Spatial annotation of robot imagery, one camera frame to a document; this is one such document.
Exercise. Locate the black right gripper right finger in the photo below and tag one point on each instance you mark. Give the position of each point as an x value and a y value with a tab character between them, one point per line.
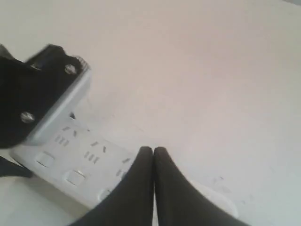
181	202

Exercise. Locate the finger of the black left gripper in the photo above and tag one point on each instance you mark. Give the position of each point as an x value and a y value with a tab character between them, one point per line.
10	169

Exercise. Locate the white five-outlet power strip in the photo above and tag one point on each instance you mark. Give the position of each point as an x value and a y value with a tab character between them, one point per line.
82	166

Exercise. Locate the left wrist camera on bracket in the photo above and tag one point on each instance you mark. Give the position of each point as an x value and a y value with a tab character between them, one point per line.
37	95

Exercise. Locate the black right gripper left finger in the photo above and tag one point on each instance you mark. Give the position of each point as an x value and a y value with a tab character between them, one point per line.
131	201

